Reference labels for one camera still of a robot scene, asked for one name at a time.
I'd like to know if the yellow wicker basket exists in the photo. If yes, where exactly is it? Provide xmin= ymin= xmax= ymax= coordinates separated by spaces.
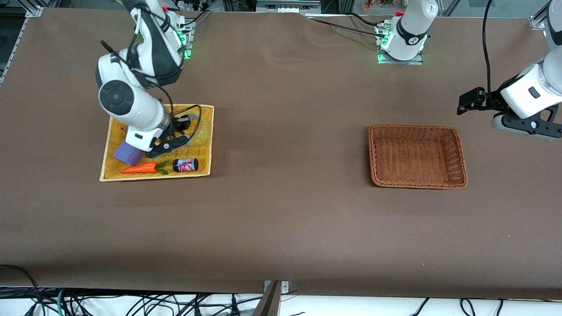
xmin=99 ymin=104 xmax=215 ymax=182

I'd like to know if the small printed drink can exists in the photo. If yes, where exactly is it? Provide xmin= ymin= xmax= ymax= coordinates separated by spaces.
xmin=173 ymin=158 xmax=199 ymax=172

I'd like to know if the orange carrot toy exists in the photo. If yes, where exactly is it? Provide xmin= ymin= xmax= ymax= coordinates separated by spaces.
xmin=121 ymin=161 xmax=169 ymax=176

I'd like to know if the purple cube block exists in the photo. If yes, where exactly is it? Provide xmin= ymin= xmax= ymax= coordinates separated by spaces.
xmin=113 ymin=142 xmax=144 ymax=166

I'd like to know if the brown wicker basket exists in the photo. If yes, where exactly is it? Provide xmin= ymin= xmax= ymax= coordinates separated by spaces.
xmin=368 ymin=123 xmax=468 ymax=190

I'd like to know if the white power strip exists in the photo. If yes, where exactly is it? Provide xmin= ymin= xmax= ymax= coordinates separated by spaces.
xmin=175 ymin=0 xmax=209 ymax=12

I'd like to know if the brown table cover sheet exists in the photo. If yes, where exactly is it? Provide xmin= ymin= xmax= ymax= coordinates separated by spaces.
xmin=0 ymin=7 xmax=562 ymax=300

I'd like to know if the grey metal background box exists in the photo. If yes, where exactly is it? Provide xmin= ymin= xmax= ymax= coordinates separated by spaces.
xmin=256 ymin=0 xmax=322 ymax=14

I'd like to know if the grey support beam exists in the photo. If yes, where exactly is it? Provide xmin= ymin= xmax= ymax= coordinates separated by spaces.
xmin=251 ymin=281 xmax=282 ymax=316

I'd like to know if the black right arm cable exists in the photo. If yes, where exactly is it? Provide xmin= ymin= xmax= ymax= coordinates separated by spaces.
xmin=100 ymin=9 xmax=203 ymax=133

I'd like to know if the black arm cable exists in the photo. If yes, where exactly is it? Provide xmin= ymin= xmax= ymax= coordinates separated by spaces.
xmin=482 ymin=0 xmax=502 ymax=105
xmin=100 ymin=9 xmax=203 ymax=133

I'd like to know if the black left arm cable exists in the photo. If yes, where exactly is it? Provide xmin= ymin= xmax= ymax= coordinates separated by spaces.
xmin=482 ymin=0 xmax=502 ymax=105

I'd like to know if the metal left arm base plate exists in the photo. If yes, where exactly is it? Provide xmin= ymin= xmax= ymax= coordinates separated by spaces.
xmin=377 ymin=22 xmax=425 ymax=65

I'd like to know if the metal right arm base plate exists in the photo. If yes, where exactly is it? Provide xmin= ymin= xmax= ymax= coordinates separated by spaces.
xmin=176 ymin=20 xmax=194 ymax=60

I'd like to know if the short black table cable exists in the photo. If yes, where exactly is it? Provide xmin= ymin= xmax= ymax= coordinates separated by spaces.
xmin=349 ymin=12 xmax=387 ymax=26

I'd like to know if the long black table cable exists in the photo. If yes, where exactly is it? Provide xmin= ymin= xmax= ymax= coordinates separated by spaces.
xmin=306 ymin=17 xmax=382 ymax=36

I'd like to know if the metal table edge bracket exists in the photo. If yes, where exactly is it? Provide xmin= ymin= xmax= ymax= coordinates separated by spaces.
xmin=263 ymin=280 xmax=290 ymax=294

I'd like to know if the black arched floor cable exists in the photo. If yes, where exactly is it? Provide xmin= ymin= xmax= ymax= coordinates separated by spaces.
xmin=0 ymin=264 xmax=43 ymax=316

